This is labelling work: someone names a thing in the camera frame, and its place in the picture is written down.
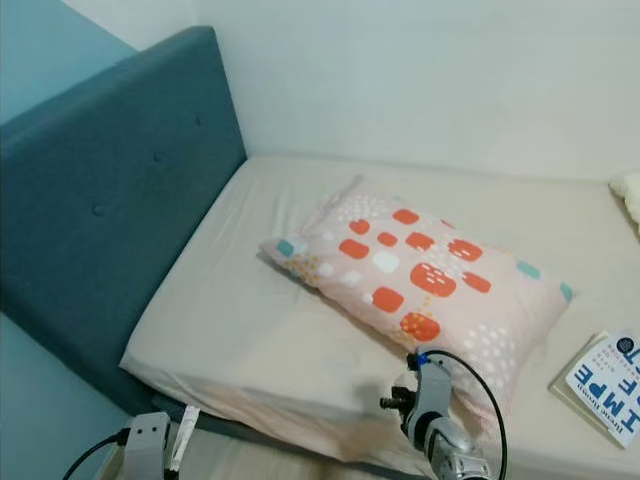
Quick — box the pink patterned pillow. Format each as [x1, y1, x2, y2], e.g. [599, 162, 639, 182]
[260, 175, 575, 443]

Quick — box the white book blue lettering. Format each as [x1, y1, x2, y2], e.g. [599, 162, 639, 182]
[550, 332, 640, 449]

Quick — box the beige sheeted bed mattress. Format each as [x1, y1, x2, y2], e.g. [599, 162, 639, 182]
[120, 152, 640, 480]

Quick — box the white mattress tag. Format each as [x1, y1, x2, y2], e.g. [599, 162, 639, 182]
[169, 404, 200, 473]

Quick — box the cream cartoon print quilt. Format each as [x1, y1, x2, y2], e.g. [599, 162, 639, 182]
[610, 172, 640, 239]

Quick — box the teal upholstered headboard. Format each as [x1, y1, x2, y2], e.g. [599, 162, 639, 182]
[0, 27, 249, 443]

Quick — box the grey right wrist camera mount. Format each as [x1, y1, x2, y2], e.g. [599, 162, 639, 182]
[407, 352, 457, 443]

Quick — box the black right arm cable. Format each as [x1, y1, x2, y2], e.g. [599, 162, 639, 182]
[420, 348, 510, 480]

